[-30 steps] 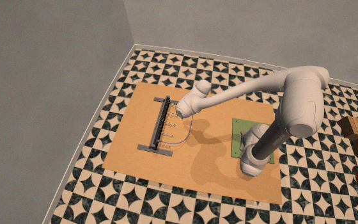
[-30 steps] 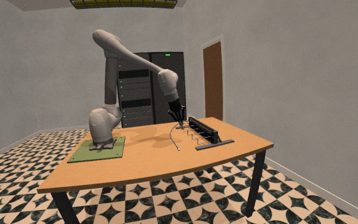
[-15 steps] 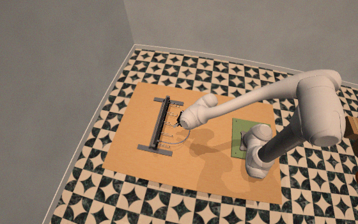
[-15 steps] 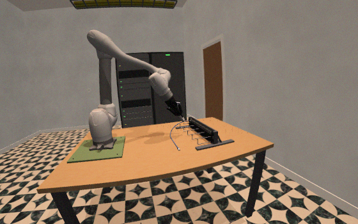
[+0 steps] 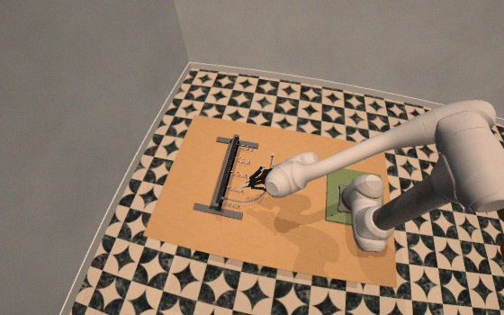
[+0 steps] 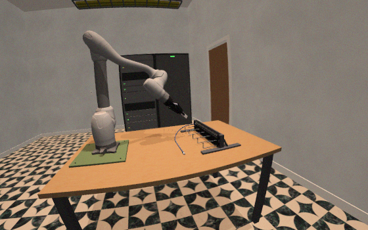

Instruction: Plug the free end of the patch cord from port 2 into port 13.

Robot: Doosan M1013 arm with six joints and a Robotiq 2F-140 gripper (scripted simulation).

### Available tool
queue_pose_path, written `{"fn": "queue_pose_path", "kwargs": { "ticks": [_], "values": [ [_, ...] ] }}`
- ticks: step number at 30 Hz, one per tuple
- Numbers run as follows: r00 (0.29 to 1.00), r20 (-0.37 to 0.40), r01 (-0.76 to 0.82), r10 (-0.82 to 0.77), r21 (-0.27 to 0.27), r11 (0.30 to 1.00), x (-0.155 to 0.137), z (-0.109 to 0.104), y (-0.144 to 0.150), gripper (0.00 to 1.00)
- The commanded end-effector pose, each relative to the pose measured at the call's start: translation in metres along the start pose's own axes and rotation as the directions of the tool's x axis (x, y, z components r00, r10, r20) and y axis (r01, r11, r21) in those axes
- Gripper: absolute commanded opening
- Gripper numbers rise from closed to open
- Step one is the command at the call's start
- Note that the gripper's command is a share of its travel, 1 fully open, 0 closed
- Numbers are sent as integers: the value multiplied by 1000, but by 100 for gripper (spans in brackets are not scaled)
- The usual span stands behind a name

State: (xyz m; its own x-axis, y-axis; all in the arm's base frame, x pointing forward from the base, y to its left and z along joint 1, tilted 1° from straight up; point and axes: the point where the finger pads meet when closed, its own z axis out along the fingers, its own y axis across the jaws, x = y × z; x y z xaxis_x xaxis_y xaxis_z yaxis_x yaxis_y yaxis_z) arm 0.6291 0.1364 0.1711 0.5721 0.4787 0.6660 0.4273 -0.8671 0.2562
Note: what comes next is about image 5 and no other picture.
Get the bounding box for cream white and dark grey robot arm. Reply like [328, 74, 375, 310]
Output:
[265, 100, 504, 252]

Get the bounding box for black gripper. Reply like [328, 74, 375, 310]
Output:
[240, 166, 272, 192]

